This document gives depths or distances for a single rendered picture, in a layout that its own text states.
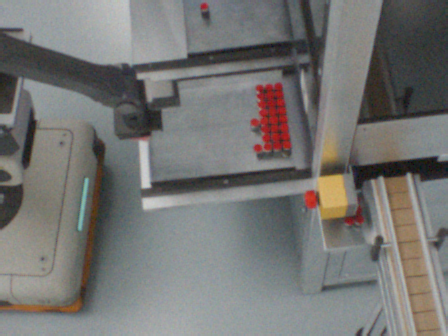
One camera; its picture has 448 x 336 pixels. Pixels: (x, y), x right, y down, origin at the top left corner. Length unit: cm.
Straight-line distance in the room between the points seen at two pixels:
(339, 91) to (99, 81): 43
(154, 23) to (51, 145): 74
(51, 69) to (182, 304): 146
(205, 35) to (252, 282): 97
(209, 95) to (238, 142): 15
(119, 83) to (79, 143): 117
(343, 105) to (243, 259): 132
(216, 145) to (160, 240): 92
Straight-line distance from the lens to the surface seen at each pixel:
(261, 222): 270
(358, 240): 176
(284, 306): 261
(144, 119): 160
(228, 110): 189
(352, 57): 128
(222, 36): 200
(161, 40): 201
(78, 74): 136
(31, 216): 253
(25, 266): 248
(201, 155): 184
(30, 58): 129
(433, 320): 168
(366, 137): 156
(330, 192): 163
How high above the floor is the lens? 253
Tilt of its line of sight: 65 degrees down
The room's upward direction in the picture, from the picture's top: 8 degrees counter-clockwise
